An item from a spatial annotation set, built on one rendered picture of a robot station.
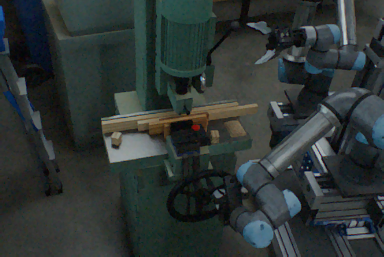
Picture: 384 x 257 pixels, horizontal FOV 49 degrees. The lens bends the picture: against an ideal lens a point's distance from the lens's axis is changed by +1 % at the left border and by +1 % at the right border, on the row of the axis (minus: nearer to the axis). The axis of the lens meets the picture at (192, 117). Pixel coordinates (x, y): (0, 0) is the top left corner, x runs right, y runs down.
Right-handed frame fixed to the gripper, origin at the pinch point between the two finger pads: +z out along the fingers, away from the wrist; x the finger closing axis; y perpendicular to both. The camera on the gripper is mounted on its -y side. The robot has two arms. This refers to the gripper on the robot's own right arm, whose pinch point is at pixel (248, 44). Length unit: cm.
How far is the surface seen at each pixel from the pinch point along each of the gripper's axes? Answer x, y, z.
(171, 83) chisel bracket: 4.7, -28.7, 24.3
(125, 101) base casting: 3, -67, 39
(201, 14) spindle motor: -9.4, 9.4, 19.2
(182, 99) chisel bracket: 12.8, -21.5, 22.8
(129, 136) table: 23, -35, 44
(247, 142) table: 33.9, -27.5, -3.4
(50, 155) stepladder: 18, -124, 81
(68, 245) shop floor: 70, -114, 77
